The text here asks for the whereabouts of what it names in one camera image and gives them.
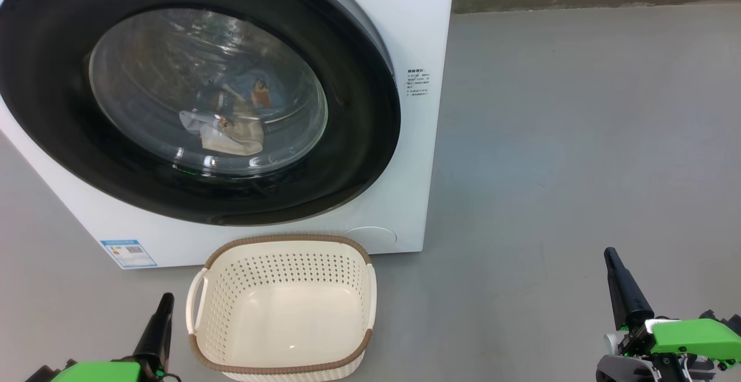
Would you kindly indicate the white front-load washing machine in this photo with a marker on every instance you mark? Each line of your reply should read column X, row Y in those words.
column 417, row 185

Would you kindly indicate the round white filter cover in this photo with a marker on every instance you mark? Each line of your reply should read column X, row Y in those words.
column 373, row 238

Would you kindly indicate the black round glass washer door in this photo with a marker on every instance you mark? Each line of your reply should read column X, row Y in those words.
column 52, row 110

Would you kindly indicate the blue bear-print garment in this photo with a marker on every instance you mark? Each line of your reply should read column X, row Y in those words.
column 272, row 95

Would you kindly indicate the blue energy label sticker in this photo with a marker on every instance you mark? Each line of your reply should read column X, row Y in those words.
column 128, row 253

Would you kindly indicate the cream perforated laundry basket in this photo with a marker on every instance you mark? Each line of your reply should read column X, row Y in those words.
column 289, row 324

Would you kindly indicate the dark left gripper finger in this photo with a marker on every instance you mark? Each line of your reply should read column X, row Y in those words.
column 157, row 335

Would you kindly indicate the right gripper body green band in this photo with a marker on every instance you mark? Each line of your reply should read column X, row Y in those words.
column 689, row 338

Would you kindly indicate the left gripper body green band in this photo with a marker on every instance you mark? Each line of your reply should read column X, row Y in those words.
column 98, row 373

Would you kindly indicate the cream cloth garment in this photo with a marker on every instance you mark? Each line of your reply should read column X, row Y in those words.
column 237, row 136

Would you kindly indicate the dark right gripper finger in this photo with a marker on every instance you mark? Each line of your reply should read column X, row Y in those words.
column 628, row 301

